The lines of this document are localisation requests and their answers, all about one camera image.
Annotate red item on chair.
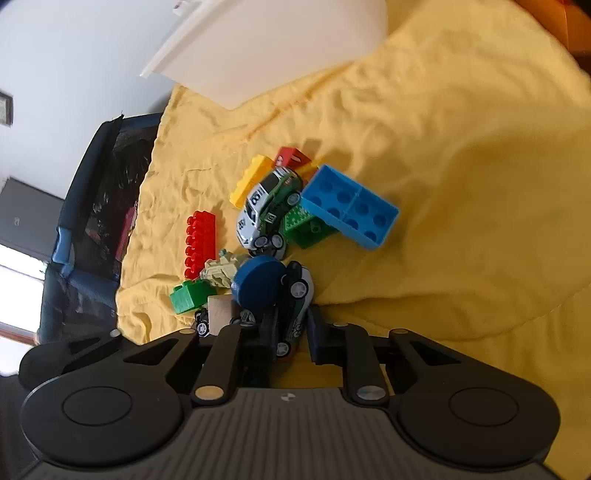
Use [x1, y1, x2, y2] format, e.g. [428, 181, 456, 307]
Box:
[115, 203, 139, 261]

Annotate blue wooden disc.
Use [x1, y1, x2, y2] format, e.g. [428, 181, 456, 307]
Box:
[232, 256, 287, 309]

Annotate long red building brick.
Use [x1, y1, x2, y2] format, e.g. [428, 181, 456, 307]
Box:
[184, 210, 218, 281]

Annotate yellow blanket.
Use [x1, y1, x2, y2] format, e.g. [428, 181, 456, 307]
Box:
[115, 0, 591, 416]

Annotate white plastic container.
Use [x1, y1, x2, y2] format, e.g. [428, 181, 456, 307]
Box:
[140, 0, 389, 110]

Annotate plain wooden block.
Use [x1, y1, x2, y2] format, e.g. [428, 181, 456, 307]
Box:
[207, 295, 245, 335]

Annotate green printed building brick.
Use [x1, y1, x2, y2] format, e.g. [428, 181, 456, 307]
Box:
[281, 205, 339, 249]

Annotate plain green building brick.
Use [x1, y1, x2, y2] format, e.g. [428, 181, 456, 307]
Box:
[169, 279, 220, 315]

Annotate small red building brick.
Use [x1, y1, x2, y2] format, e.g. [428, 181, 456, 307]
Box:
[276, 147, 312, 171]

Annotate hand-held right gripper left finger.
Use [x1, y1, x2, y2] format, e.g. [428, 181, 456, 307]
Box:
[111, 307, 281, 408]

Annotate white green toy car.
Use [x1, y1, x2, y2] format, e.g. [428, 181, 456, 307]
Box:
[236, 167, 304, 257]

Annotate large blue building brick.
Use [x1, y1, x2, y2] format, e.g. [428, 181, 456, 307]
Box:
[300, 165, 399, 251]

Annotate bright window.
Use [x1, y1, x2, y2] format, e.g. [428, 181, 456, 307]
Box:
[0, 244, 48, 344]

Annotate dark toy car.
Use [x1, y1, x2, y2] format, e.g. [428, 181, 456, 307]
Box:
[193, 308, 257, 337]
[270, 261, 315, 360]

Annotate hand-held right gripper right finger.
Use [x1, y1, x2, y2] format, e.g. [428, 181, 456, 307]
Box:
[305, 307, 465, 408]

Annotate dark cabinet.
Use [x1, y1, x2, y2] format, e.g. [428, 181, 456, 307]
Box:
[0, 178, 65, 252]

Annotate yellow long building brick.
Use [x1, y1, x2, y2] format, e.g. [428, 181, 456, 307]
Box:
[229, 154, 275, 208]

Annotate beige toy figure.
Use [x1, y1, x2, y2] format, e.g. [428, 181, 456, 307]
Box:
[199, 249, 250, 289]

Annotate orange box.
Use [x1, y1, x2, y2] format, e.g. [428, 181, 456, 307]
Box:
[515, 0, 591, 61]

